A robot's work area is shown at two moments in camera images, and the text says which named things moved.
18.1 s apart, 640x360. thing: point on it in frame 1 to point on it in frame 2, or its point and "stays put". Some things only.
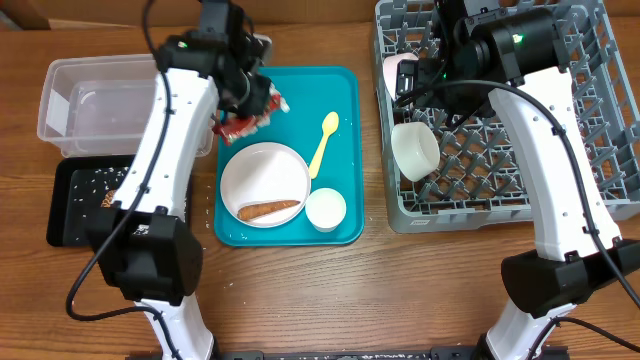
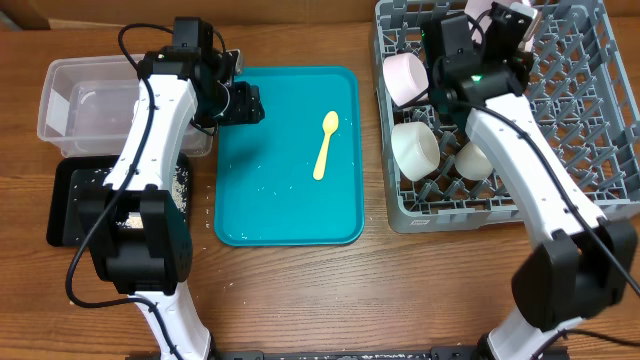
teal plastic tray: [299, 181] stays put
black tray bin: [78, 182] stays put
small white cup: [326, 209] to [471, 163]
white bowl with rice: [416, 149] stays put
